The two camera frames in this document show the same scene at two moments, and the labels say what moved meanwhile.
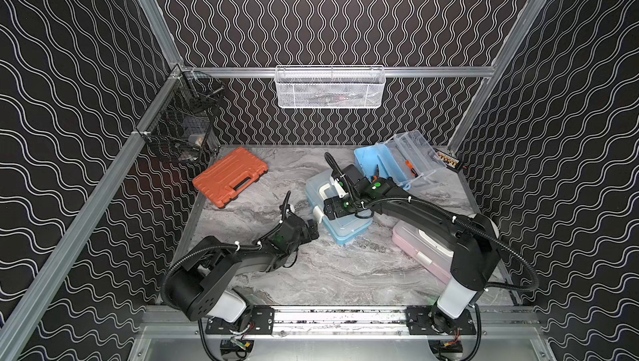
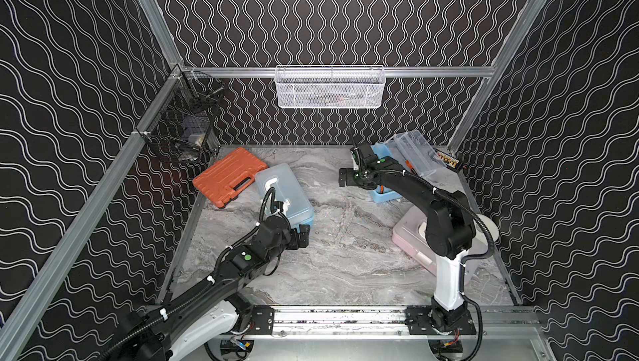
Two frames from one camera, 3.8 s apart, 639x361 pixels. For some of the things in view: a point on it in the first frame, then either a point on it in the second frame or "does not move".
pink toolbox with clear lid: x=428 y=253 does not move
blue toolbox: x=318 y=189 to x=281 y=178
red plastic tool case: x=226 y=178 does not move
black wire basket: x=183 y=123 does not move
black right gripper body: x=340 y=206 to x=352 y=177
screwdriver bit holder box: x=448 y=160 does not move
